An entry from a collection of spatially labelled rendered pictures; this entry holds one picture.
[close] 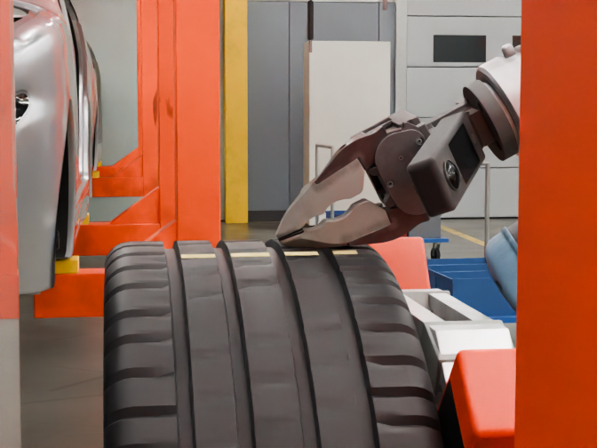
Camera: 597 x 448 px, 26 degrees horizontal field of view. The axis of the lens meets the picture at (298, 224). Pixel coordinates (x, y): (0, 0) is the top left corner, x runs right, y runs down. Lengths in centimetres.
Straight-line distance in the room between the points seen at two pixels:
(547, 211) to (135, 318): 38
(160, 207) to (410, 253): 542
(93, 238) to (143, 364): 579
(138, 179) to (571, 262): 1028
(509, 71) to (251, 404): 37
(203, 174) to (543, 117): 409
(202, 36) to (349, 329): 382
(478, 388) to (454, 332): 14
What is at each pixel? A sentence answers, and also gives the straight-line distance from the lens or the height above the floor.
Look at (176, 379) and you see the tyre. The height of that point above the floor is 111.
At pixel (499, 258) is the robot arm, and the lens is 113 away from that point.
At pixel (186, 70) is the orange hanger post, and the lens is 474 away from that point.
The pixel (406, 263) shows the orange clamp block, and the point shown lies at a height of 114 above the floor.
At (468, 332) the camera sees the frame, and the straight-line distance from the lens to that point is 103.
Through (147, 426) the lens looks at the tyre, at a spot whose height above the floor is 108.
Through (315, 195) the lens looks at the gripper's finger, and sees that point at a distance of 106.
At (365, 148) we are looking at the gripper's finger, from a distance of 106.
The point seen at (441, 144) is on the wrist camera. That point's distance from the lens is 102.
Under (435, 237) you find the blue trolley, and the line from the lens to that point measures 1063.
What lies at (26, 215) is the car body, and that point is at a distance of 375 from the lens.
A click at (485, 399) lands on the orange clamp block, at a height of 110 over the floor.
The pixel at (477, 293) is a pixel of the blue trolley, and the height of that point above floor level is 32.
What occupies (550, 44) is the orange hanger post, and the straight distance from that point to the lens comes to 67.
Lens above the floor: 130
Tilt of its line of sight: 5 degrees down
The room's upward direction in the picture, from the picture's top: straight up
